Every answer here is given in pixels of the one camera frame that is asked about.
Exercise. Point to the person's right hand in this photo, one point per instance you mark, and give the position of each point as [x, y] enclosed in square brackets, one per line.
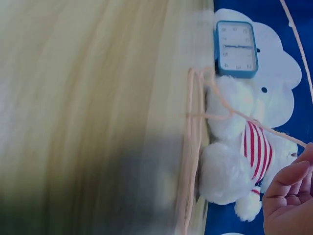
[288, 215]

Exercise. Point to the person's right fingers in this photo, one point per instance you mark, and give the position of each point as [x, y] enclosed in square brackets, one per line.
[289, 175]

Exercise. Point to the white plush toy, striped shirt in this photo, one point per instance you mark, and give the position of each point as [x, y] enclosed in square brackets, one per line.
[222, 173]

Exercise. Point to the blue rectangular clock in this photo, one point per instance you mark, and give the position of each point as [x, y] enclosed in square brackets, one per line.
[236, 57]

